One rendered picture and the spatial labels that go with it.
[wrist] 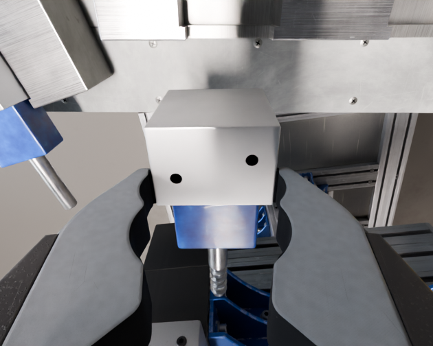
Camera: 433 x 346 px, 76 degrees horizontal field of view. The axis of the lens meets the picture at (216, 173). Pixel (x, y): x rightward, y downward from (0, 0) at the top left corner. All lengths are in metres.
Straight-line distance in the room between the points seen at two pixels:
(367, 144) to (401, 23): 0.84
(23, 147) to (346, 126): 0.89
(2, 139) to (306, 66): 0.25
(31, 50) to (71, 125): 1.05
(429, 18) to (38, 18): 0.24
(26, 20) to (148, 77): 0.09
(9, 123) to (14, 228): 1.54
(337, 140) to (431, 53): 0.71
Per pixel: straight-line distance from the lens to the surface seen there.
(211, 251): 0.17
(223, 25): 0.18
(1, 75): 0.24
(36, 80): 0.24
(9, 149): 0.26
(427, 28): 0.21
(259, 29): 0.18
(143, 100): 0.27
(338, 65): 0.28
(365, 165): 1.06
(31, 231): 1.73
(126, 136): 1.21
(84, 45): 0.25
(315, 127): 0.95
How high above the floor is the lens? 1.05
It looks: 59 degrees down
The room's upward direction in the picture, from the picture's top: 178 degrees counter-clockwise
